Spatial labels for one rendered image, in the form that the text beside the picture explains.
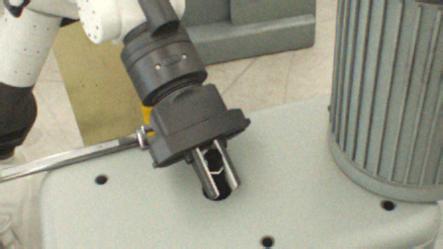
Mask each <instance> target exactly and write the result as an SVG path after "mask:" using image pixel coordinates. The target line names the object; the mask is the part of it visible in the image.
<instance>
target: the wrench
mask: <svg viewBox="0 0 443 249"><path fill-rule="evenodd" d="M134 130H135V132H136V133H133V134H128V135H126V136H120V137H118V138H113V139H111V140H105V141H103V142H98V143H95V144H91V145H88V146H85V147H80V148H78V149H73V150H70V151H65V152H63V153H57V154H55V155H51V156H49V157H43V158H41V159H36V160H33V161H28V162H26V163H23V164H18V165H15V166H10V167H8V168H3V169H0V184H1V183H6V182H8V181H11V180H16V179H19V178H23V177H26V176H31V175H34V174H38V173H40V172H45V171H48V170H52V169H55V168H57V167H63V166H65V165H70V164H73V163H78V162H80V161H85V160H88V159H93V158H95V157H100V156H103V155H107V154H110V153H115V152H118V151H122V150H125V149H127V148H132V147H135V146H138V145H139V146H140V149H141V150H144V149H147V148H149V147H150V146H151V144H153V143H154V142H156V141H157V140H158V138H152V139H149V140H147V138H146V133H149V132H153V131H154V130H153V129H152V126H151V124H143V126H139V127H136V128H135V129H134Z"/></svg>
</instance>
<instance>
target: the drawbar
mask: <svg viewBox="0 0 443 249"><path fill-rule="evenodd" d="M205 159H206V161H207V163H208V170H209V171H210V172H218V171H221V172H220V173H218V174H210V175H211V176H212V179H213V181H214V182H215V185H216V187H217V190H218V191H219V194H220V195H219V196H218V197H217V198H215V199H214V200H212V201H221V200H224V199H226V188H225V181H224V169H222V170H221V168H222V167H223V163H222V154H221V152H220V151H219V150H218V149H217V148H210V149H208V150H207V151H206V153H205V154H204V161H205Z"/></svg>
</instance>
